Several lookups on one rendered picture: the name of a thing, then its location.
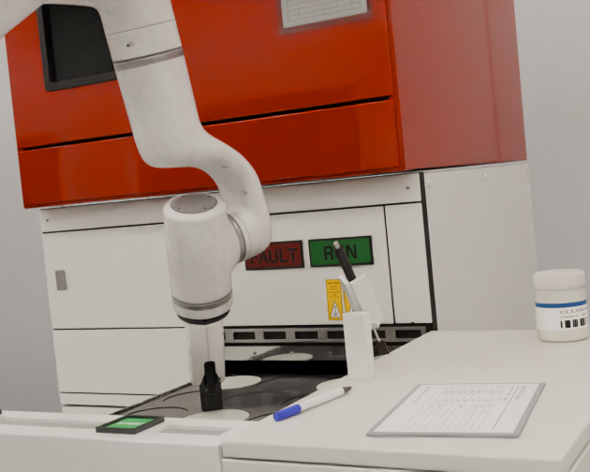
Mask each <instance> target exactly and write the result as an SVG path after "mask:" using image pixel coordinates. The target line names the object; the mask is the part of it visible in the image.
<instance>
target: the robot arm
mask: <svg viewBox="0 0 590 472"><path fill-rule="evenodd" d="M43 4H55V5H75V6H86V7H93V8H95V9H96V10H97V11H98V13H99V15H100V18H101V21H102V24H103V28H104V31H105V35H106V39H107V42H108V45H109V49H110V53H111V59H112V62H113V66H114V69H115V73H116V76H117V80H118V82H119V86H120V89H121V93H122V96H123V100H124V102H125V109H126V112H127V116H128V119H129V123H130V125H131V129H132V133H133V136H134V140H135V142H136V145H137V148H138V150H139V153H140V156H141V158H142V159H143V161H144V162H145V163H146V164H148V165H149V166H151V167H155V168H181V167H193V168H198V169H200V170H203V171H205V172H206V173H207V174H209V175H210V176H211V177H212V178H213V180H214V181H215V183H216V185H217V187H218V189H219V191H220V194H221V197H222V199H221V198H220V197H218V196H216V195H213V194H209V193H200V192H197V193H187V194H183V195H180V196H177V197H175V198H173V199H170V200H169V201H168V202H167V203H166V204H165V205H164V207H163V219H164V229H165V237H166V246H167V255H168V264H169V273H170V289H171V298H172V307H173V310H174V311H175V313H177V316H178V318H179V319H180V320H182V321H184V329H185V336H186V346H187V358H188V366H189V374H190V380H191V384H192V385H193V386H197V385H199V395H200V404H201V410H202V411H209V410H217V409H222V408H223V397H222V387H221V383H222V382H223V381H224V380H225V344H224V328H223V318H225V317H226V316H227V315H228V314H229V312H230V307H231V306H232V305H233V295H232V281H231V274H232V271H233V269H234V267H235V266H236V265H237V264H238V263H240V262H243V261H245V260H247V259H249V258H252V257H254V256H256V255H258V254H260V253H261V252H263V251H264V250H265V249H266V248H267V247H268V246H269V245H270V243H271V239H272V224H271V219H270V215H269V211H268V207H267V203H266V199H265V197H264V193H263V190H262V187H261V184H260V181H259V178H258V176H257V174H256V172H255V170H254V169H253V167H252V166H251V165H250V163H249V162H248V161H247V160H246V159H245V158H244V157H243V156H242V155H241V154H240V153H238V152H237V151H236V150H234V149H233V148H231V147H230V146H228V145H227V144H225V143H224V142H223V141H221V140H218V139H216V138H215V137H213V136H212V135H210V134H209V133H208V132H207V131H206V130H205V129H204V128H203V126H202V125H201V123H200V120H199V115H198V110H197V106H196V102H195V98H194V95H193V90H192V86H191V82H190V79H189V74H188V70H187V66H186V62H185V58H184V51H183V47H182V43H181V40H180V36H179V32H178V28H177V24H176V21H175V17H174V13H173V9H172V5H171V1H170V0H0V39H1V38H2V37H3V36H4V35H6V34H7V33H8V32H9V31H10V30H11V29H13V28H14V27H15V26H16V25H18V24H19V23H20V22H21V21H23V20H24V19H25V18H26V17H28V16H29V15H30V14H31V13H33V12H34V11H35V10H36V9H38V8H39V7H40V6H41V5H43Z"/></svg>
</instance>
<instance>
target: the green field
mask: <svg viewBox="0 0 590 472"><path fill-rule="evenodd" d="M336 241H337V242H338V243H339V244H341V245H342V246H343V247H344V250H345V252H346V254H347V258H348V260H349V262H350V263H360V262H371V255H370V244H369V238H363V239H349V240H334V241H319V242H310V248H311V258H312V265H322V264H340V263H339V261H338V258H337V256H336V255H335V253H334V250H333V249H334V247H335V246H334V244H333V243H334V242H336Z"/></svg>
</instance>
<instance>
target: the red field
mask: <svg viewBox="0 0 590 472"><path fill-rule="evenodd" d="M246 263H247V269H248V268H267V267H286V266H302V259H301V249H300V243H277V244H270V245H269V246H268V247H267V248H266V249H265V250H264V251H263V252H261V253H260V254H258V255H256V256H254V257H252V258H249V259H247V260H246Z"/></svg>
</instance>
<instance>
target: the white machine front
mask: <svg viewBox="0 0 590 472"><path fill-rule="evenodd" d="M262 190H263V193H264V197H265V199H266V203H267V207H268V211H269V215H270V219H271V224H272V239H271V243H270V244H277V243H300V249H301V259H302V266H286V267H267V268H248V269H247V263H246V260H245V261H243V262H240V263H238V264H237V265H236V266H235V267H234V269H233V271H232V274H231V281H232V295H233V305H232V306H231V307H230V312H229V314H228V315H227V316H226V317H225V318H223V328H224V329H284V328H344V322H343V320H329V315H328V303H327V290H326V279H339V278H338V276H340V275H343V276H344V277H345V279H347V278H346V276H345V274H344V272H343V269H342V267H341V265H340V264H322V265H312V258H311V248H310V242H319V241H334V240H349V239H363V238H369V244H370V255H371V262H360V263H350V264H351V267H352V269H353V271H354V273H355V275H356V277H357V278H358V277H359V276H361V275H363V274H365V275H366V277H367V279H368V282H369V284H370V286H371V289H372V291H373V293H374V295H375V297H376V301H377V303H378V306H379V308H380V311H381V313H382V315H383V317H384V319H385V321H384V322H382V323H380V325H379V327H421V326H425V327H426V333H427V332H431V331H438V329H437V319H436V309H435V288H434V278H433V267H432V257H431V245H430V235H429V225H428V214H427V204H426V194H425V182H424V172H423V171H421V172H410V173H401V174H392V175H382V176H373V177H363V178H354V179H344V180H334V181H325V182H315V183H306V184H288V185H278V186H268V187H262ZM175 197H177V196H173V197H164V198H154V199H135V200H126V201H116V202H107V203H98V204H88V205H79V206H68V207H59V208H50V209H40V210H39V215H40V224H41V232H43V234H42V241H43V249H44V258H45V266H46V275H47V283H48V291H49V300H50V308H51V317H52V328H53V331H52V333H53V342H54V350H55V359H56V367H57V375H58V384H59V391H60V392H61V393H60V400H61V404H62V405H81V406H132V405H134V404H136V403H138V402H141V401H143V400H146V399H148V398H151V397H153V396H156V395H157V394H160V393H162V392H165V391H169V390H171V389H174V388H176V387H179V386H181V385H184V384H185V383H188V382H190V381H191V380H190V374H189V366H188V358H187V346H186V336H185V329H184V321H182V320H180V319H179V318H178V316H177V313H175V311H174V310H173V307H172V298H171V289H170V273H169V264H168V255H167V246H166V237H165V229H164V219H163V207H164V205H165V204H166V203H167V202H168V201H169V200H170V199H173V198H175Z"/></svg>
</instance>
